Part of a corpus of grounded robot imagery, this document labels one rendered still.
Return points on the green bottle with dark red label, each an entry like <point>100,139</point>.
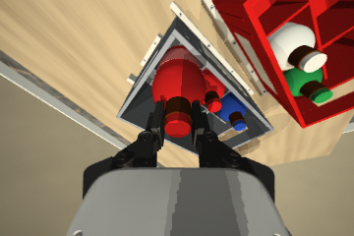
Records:
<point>307,84</point>

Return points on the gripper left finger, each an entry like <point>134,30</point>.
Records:
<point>143,151</point>

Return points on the blue bottle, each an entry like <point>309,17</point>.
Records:
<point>232,109</point>

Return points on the grey divided crate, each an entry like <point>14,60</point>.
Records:
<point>139,102</point>

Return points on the white bottle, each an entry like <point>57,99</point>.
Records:
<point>293,46</point>

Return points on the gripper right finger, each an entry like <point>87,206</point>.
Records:
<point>212,151</point>

